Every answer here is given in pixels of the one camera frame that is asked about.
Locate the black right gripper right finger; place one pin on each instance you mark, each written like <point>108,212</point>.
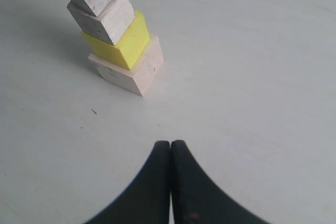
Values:
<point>196,198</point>

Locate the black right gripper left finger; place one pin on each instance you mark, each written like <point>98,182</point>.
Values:
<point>147,198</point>

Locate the yellow cube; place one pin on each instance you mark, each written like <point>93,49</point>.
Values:
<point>129,48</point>

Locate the large wooden cube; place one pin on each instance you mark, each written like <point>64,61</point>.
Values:
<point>139,79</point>

